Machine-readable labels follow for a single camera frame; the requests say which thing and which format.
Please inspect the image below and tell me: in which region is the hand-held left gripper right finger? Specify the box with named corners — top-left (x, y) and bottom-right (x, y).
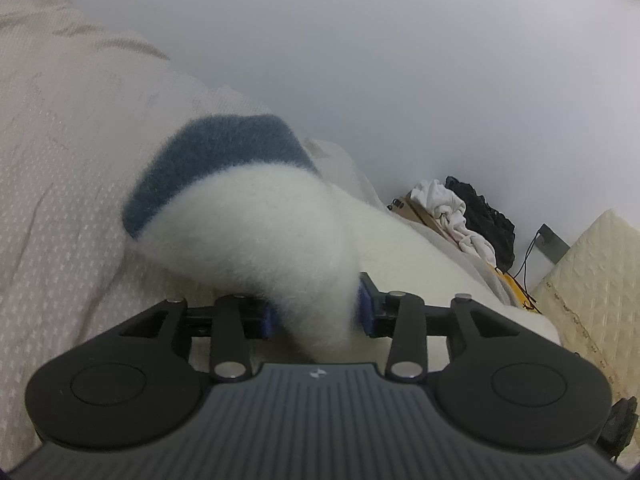
top-left (357, 272), bottom-right (526, 381)

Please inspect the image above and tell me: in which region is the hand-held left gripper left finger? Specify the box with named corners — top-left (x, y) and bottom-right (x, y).
top-left (122, 294), bottom-right (276, 382)

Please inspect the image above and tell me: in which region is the cream sweater with blue stripes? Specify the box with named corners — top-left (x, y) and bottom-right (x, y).
top-left (122, 114), bottom-right (562, 367)

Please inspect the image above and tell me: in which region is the brown cardboard box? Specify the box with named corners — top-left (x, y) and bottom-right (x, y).
top-left (386, 194), bottom-right (453, 243)

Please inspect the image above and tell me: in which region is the white crumpled cloth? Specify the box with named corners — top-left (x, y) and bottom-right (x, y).
top-left (410, 179), bottom-right (497, 267)

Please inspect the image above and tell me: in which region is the yellow object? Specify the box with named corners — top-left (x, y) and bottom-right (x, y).
top-left (494, 266), bottom-right (545, 315)

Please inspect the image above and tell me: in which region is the black crumpled cloth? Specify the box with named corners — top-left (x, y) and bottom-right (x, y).
top-left (444, 175), bottom-right (517, 270)

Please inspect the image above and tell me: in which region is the cream quilted mattress pad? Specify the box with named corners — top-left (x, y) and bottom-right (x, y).
top-left (529, 209), bottom-right (640, 392)

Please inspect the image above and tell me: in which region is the pale textured bed cover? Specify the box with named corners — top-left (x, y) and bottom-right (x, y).
top-left (0, 0), bottom-right (521, 466)

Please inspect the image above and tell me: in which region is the black cable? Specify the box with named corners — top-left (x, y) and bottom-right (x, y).
top-left (514, 231), bottom-right (545, 313)

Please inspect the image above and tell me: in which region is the grey wall socket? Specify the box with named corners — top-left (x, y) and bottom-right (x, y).
top-left (534, 224), bottom-right (572, 264)

